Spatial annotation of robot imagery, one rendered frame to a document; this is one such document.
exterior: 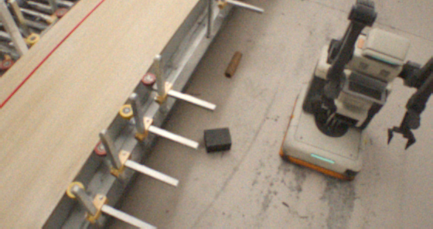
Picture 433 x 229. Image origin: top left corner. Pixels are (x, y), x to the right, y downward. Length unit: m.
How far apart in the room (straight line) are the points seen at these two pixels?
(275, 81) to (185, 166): 1.21
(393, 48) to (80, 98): 1.69
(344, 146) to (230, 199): 0.95
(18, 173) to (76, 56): 0.81
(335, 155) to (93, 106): 1.71
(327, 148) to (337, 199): 0.43
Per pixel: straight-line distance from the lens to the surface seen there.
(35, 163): 1.84
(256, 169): 2.70
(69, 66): 2.18
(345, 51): 1.60
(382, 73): 1.98
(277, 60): 3.45
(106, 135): 1.48
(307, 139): 2.59
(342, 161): 2.61
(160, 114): 2.08
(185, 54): 2.51
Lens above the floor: 2.39
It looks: 53 degrees down
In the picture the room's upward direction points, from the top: 7 degrees clockwise
